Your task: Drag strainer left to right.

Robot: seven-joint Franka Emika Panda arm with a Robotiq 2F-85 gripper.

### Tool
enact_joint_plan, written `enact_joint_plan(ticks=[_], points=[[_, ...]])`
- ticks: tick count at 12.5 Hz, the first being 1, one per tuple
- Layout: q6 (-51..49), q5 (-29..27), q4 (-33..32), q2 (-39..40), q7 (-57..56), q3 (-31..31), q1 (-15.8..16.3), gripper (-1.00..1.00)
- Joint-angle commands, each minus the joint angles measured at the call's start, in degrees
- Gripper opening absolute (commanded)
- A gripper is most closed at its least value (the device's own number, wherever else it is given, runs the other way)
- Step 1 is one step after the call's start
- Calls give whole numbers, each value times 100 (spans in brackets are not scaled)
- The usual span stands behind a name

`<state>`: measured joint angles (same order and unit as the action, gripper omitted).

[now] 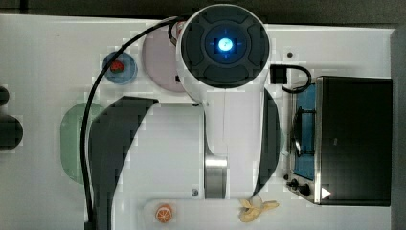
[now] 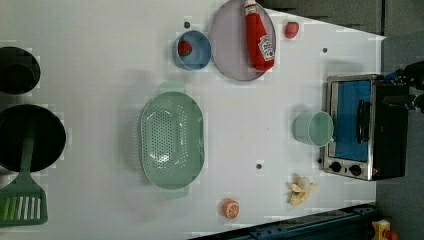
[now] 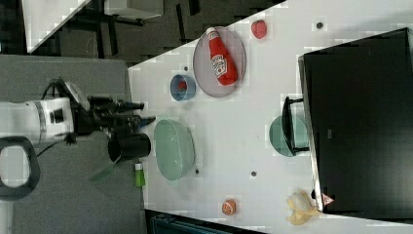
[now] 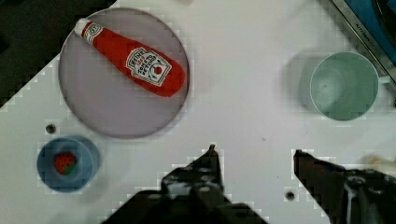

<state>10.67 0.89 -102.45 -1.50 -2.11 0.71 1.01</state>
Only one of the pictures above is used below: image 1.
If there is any green plastic strainer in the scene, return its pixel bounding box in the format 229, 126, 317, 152
60, 103, 86, 184

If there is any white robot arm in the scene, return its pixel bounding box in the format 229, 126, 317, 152
89, 4, 280, 230

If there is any pink plate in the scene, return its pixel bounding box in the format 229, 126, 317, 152
142, 26, 185, 93

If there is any blue bowl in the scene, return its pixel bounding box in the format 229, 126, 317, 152
104, 53, 138, 84

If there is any orange half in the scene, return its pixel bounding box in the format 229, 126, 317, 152
155, 204, 172, 223

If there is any peeled banana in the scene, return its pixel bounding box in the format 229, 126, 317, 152
239, 195, 280, 222

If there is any black toaster oven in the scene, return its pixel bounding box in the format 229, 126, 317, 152
285, 76, 393, 206

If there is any black cylinder object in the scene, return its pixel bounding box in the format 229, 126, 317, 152
0, 86, 23, 150

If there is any black power plug cable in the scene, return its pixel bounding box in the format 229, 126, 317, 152
269, 63, 312, 94

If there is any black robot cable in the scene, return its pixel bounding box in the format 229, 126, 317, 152
79, 15, 183, 230

